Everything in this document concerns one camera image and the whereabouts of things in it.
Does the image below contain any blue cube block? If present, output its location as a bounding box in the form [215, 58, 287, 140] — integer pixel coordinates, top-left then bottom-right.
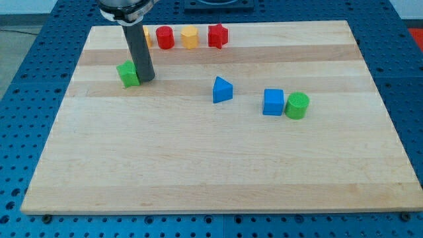
[262, 89, 284, 116]

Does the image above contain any green cylinder block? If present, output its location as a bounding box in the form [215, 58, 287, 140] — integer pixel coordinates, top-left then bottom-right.
[285, 92, 310, 120]

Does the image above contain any green star block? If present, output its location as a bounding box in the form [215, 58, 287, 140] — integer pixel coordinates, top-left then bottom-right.
[116, 60, 140, 88]

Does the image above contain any red star block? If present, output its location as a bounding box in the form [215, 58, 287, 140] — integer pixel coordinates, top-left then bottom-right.
[208, 23, 229, 49]

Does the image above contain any blue triangle block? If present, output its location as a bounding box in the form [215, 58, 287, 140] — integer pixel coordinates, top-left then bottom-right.
[212, 77, 233, 103]

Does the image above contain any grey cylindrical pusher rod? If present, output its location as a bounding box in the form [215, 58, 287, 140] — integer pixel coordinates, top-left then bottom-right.
[122, 22, 155, 83]

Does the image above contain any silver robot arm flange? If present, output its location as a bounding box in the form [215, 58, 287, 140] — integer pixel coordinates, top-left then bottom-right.
[97, 0, 157, 26]

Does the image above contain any light wooden board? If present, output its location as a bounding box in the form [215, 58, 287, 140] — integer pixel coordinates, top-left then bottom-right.
[21, 20, 422, 215]

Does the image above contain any red cylinder block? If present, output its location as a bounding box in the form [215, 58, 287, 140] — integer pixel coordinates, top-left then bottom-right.
[156, 26, 174, 50]

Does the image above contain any yellow block behind rod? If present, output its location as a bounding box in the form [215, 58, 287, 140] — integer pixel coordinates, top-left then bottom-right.
[143, 26, 153, 48]

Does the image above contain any yellow hexagon block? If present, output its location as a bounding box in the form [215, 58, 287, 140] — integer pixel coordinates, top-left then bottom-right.
[180, 26, 199, 50]

